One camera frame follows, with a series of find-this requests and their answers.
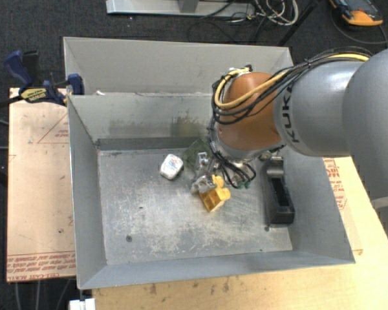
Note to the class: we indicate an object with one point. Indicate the small white box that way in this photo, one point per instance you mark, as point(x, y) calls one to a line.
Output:
point(170, 167)

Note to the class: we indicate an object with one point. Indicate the yellow toy block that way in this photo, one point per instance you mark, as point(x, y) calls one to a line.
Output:
point(215, 199)

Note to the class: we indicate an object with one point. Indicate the clear green plastic box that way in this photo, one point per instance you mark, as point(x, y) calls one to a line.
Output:
point(192, 155)

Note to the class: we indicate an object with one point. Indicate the black and grey stapler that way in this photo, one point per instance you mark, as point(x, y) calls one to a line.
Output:
point(279, 205)

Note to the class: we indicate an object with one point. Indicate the grey metal bin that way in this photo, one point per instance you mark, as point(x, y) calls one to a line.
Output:
point(168, 224)

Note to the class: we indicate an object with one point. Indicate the brown cardboard board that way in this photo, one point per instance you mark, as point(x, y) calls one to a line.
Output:
point(38, 179)

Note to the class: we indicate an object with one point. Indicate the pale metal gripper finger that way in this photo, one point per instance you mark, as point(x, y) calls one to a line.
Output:
point(202, 159)
point(201, 183)

